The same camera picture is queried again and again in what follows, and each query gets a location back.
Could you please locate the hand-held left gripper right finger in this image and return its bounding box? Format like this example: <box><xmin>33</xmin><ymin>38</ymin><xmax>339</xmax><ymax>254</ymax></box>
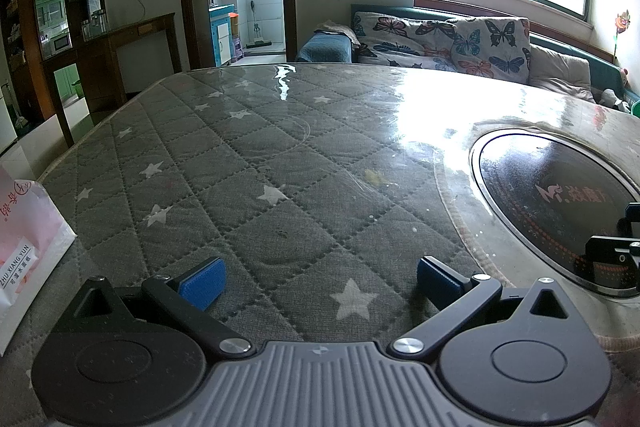
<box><xmin>389</xmin><ymin>256</ymin><xmax>586</xmax><ymax>359</ymax></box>

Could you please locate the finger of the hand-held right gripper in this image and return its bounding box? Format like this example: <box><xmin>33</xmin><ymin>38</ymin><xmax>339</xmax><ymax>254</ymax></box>
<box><xmin>617</xmin><ymin>203</ymin><xmax>640</xmax><ymax>237</ymax></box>
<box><xmin>585</xmin><ymin>234</ymin><xmax>640</xmax><ymax>272</ymax></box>

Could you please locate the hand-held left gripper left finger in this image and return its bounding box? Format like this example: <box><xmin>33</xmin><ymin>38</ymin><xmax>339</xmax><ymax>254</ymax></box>
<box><xmin>60</xmin><ymin>257</ymin><xmax>253</xmax><ymax>360</ymax></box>

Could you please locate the black round induction cooktop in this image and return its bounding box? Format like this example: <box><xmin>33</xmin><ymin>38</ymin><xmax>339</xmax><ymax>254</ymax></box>
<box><xmin>469</xmin><ymin>130</ymin><xmax>640</xmax><ymax>299</ymax></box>

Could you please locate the grey plush toy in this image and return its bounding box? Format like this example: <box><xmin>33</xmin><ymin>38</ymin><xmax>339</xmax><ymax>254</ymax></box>
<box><xmin>597</xmin><ymin>88</ymin><xmax>632</xmax><ymax>112</ymax></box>

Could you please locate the beige cushion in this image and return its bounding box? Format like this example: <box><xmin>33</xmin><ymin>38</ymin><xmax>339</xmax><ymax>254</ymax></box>
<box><xmin>527</xmin><ymin>44</ymin><xmax>596</xmax><ymax>104</ymax></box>

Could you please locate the white pink paper bag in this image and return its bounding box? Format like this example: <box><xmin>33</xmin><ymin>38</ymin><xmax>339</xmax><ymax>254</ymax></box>
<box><xmin>0</xmin><ymin>164</ymin><xmax>77</xmax><ymax>356</ymax></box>

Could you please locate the pinwheel flower decoration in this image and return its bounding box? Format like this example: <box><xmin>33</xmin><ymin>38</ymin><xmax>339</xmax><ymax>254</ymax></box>
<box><xmin>612</xmin><ymin>10</ymin><xmax>632</xmax><ymax>58</ymax></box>

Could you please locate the butterfly print cushion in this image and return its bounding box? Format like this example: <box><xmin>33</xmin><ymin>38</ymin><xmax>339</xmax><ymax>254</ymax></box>
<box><xmin>447</xmin><ymin>18</ymin><xmax>532</xmax><ymax>85</ymax></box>
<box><xmin>352</xmin><ymin>11</ymin><xmax>458</xmax><ymax>72</ymax></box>

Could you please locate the broom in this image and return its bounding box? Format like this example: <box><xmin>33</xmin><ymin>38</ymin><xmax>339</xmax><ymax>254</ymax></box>
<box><xmin>2</xmin><ymin>79</ymin><xmax>30</xmax><ymax>130</ymax></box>

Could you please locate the blue white cabinet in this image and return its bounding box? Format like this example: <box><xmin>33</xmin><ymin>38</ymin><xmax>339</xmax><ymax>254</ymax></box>
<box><xmin>208</xmin><ymin>4</ymin><xmax>236</xmax><ymax>68</ymax></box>

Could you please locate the floor mop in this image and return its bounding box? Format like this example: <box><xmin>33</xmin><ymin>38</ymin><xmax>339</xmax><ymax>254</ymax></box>
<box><xmin>245</xmin><ymin>0</ymin><xmax>272</xmax><ymax>48</ymax></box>

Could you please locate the white refrigerator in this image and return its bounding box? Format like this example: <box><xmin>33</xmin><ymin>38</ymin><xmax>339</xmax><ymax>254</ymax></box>
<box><xmin>0</xmin><ymin>82</ymin><xmax>19</xmax><ymax>154</ymax></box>

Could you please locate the blue folded blanket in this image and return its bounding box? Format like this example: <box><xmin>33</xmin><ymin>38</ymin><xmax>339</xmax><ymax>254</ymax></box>
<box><xmin>296</xmin><ymin>32</ymin><xmax>355</xmax><ymax>64</ymax></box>

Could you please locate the dark wooden console table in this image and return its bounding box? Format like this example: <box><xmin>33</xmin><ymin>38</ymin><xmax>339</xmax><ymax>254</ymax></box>
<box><xmin>41</xmin><ymin>12</ymin><xmax>183</xmax><ymax>146</ymax></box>

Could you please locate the dark wooden shelf cabinet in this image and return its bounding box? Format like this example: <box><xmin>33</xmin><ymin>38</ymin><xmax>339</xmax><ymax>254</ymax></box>
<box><xmin>0</xmin><ymin>0</ymin><xmax>103</xmax><ymax>142</ymax></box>

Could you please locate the green sofa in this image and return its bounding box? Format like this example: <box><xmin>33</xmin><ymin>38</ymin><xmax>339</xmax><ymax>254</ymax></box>
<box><xmin>350</xmin><ymin>4</ymin><xmax>640</xmax><ymax>108</ymax></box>

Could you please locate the beige folded cloth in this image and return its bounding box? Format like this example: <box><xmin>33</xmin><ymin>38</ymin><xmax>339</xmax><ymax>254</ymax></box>
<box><xmin>314</xmin><ymin>19</ymin><xmax>360</xmax><ymax>45</ymax></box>

